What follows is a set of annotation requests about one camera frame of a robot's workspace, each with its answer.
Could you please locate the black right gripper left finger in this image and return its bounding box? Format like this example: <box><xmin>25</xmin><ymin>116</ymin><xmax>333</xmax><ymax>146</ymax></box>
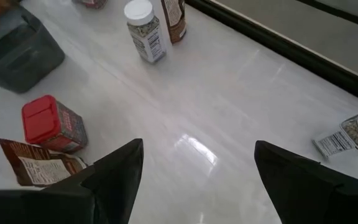
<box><xmin>0</xmin><ymin>138</ymin><xmax>145</xmax><ymax>224</ymax></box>

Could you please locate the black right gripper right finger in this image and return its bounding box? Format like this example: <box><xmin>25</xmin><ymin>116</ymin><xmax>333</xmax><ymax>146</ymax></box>
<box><xmin>254</xmin><ymin>139</ymin><xmax>358</xmax><ymax>224</ymax></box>

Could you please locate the black aluminium table frame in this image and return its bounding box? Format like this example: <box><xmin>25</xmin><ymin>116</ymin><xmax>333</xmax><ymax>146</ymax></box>
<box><xmin>185</xmin><ymin>0</ymin><xmax>358</xmax><ymax>105</ymax></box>

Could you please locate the dark grey plastic bin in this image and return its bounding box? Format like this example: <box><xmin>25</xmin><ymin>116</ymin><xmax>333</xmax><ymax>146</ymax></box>
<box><xmin>0</xmin><ymin>6</ymin><xmax>66</xmax><ymax>94</ymax></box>

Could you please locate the bagel seasoning glass jar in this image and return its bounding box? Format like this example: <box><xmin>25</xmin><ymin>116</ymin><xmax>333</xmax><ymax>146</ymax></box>
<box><xmin>311</xmin><ymin>102</ymin><xmax>358</xmax><ymax>160</ymax></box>
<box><xmin>123</xmin><ymin>0</ymin><xmax>167</xmax><ymax>64</ymax></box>

